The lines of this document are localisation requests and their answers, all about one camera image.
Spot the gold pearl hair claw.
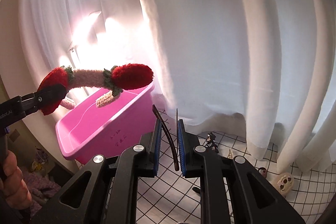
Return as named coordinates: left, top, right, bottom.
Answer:
left=227, top=148, right=235, bottom=159

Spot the black hair pin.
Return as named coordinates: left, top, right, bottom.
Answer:
left=152, top=105, right=179, bottom=171

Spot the strawberry plush headband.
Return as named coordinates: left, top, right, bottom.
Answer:
left=38, top=64, right=154, bottom=115

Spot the person's left hand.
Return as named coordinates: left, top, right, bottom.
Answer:
left=1, top=151, right=33, bottom=210

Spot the black printed ribbon keychain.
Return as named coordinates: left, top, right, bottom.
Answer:
left=205, top=132, right=219, bottom=153

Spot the beige plush face clip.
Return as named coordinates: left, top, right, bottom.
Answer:
left=271, top=173, right=294, bottom=197

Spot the pink plastic basin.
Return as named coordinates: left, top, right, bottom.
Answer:
left=55, top=84, right=156, bottom=164

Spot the small dark round charm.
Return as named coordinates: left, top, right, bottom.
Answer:
left=258, top=167, right=267, bottom=178

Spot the white sheer curtain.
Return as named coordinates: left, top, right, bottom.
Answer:
left=19, top=0, right=335, bottom=171

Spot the white black grid cloth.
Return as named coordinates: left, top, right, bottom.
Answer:
left=79, top=108, right=336, bottom=224

